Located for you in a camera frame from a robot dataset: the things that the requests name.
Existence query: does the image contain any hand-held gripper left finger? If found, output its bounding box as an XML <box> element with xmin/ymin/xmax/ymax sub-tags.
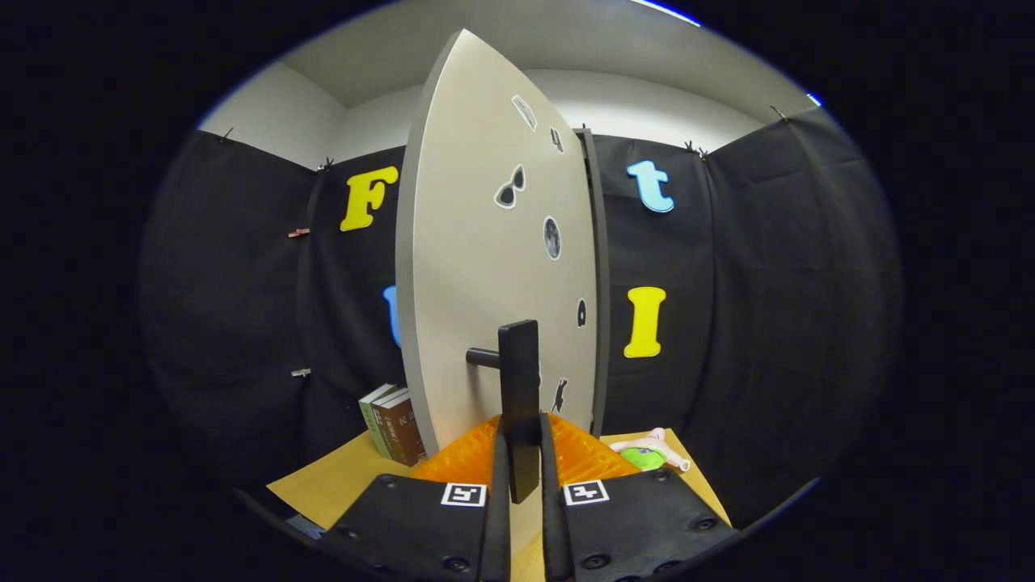
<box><xmin>319</xmin><ymin>414</ymin><xmax>512</xmax><ymax>582</ymax></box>

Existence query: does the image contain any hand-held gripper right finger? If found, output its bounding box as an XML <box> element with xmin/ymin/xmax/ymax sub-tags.
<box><xmin>538</xmin><ymin>412</ymin><xmax>738</xmax><ymax>582</ymax></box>

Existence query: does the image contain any black door handle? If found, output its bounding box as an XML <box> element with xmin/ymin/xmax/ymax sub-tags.
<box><xmin>467</xmin><ymin>319</ymin><xmax>541</xmax><ymax>504</ymax></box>

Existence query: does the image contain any beige cabinet door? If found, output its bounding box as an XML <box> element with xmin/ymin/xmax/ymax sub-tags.
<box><xmin>395</xmin><ymin>28</ymin><xmax>599</xmax><ymax>559</ymax></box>

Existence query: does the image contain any pink and green plush toy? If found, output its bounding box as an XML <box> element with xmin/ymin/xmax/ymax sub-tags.
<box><xmin>609</xmin><ymin>428</ymin><xmax>693</xmax><ymax>474</ymax></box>

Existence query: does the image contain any brown book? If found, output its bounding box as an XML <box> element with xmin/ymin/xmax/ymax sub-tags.
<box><xmin>380</xmin><ymin>393</ymin><xmax>427</xmax><ymax>467</ymax></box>

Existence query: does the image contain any black backdrop cloth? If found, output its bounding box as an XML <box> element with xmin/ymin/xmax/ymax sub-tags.
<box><xmin>137</xmin><ymin>105</ymin><xmax>902</xmax><ymax>526</ymax></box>

